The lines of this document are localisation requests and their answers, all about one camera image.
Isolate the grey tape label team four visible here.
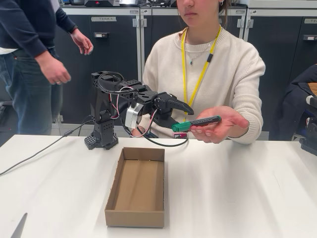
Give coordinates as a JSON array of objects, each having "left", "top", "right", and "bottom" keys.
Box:
[{"left": 91, "top": 16, "right": 117, "bottom": 22}]

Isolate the brown cardboard box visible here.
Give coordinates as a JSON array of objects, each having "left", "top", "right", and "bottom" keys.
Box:
[{"left": 104, "top": 146, "right": 166, "bottom": 228}]

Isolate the woman in cream sweater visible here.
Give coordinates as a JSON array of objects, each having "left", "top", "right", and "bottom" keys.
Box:
[{"left": 142, "top": 0, "right": 266, "bottom": 145}]

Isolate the black case with red logo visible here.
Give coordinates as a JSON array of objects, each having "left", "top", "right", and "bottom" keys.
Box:
[{"left": 84, "top": 0, "right": 121, "bottom": 7}]

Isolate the thin necklace with teal pendant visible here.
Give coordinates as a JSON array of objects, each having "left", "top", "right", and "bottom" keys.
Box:
[{"left": 185, "top": 42, "right": 214, "bottom": 65}]

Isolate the man's right hand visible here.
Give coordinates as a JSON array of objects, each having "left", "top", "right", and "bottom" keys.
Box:
[{"left": 40, "top": 58, "right": 72, "bottom": 85}]

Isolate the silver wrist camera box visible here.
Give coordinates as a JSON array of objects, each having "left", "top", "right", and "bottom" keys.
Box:
[{"left": 124, "top": 103, "right": 145, "bottom": 129}]

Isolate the man in navy sweater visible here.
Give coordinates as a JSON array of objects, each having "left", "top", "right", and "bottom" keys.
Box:
[{"left": 0, "top": 0, "right": 94, "bottom": 136}]

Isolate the green capped black marker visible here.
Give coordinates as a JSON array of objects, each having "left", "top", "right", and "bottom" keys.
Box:
[{"left": 171, "top": 115, "right": 222, "bottom": 133}]

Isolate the man's left hand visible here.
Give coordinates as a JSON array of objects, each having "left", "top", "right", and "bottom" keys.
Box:
[{"left": 71, "top": 27, "right": 94, "bottom": 56}]

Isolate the dark grey metal cabinet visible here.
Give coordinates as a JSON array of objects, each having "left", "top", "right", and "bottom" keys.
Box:
[
  {"left": 53, "top": 6, "right": 142, "bottom": 129},
  {"left": 139, "top": 6, "right": 248, "bottom": 100},
  {"left": 244, "top": 7, "right": 317, "bottom": 139}
]

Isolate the woman's left hand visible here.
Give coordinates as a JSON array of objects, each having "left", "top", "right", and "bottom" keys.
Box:
[{"left": 189, "top": 106, "right": 250, "bottom": 145}]

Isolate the yellow lanyard with black clip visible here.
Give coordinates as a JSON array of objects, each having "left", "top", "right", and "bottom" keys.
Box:
[{"left": 181, "top": 24, "right": 222, "bottom": 110}]

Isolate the woman's left forearm cream sleeve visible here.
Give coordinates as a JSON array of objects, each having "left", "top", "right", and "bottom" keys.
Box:
[{"left": 227, "top": 99, "right": 264, "bottom": 145}]

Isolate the man's left forearm navy sleeve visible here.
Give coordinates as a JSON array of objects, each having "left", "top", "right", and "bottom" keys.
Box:
[{"left": 55, "top": 7, "right": 78, "bottom": 34}]

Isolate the grey power cable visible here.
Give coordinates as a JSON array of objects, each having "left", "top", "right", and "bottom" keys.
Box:
[{"left": 0, "top": 118, "right": 96, "bottom": 176}]

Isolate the dark jacket with tan lining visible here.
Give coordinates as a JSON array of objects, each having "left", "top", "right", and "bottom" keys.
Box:
[{"left": 284, "top": 64, "right": 317, "bottom": 141}]

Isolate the grey scissors blade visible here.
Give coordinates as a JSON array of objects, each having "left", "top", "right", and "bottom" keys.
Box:
[{"left": 9, "top": 212, "right": 28, "bottom": 238}]

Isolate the woman's right hand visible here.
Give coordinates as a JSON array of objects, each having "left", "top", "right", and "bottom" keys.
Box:
[{"left": 135, "top": 125, "right": 149, "bottom": 137}]

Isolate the man's right forearm navy sleeve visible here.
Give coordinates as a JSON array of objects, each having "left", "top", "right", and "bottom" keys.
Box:
[{"left": 14, "top": 14, "right": 55, "bottom": 61}]

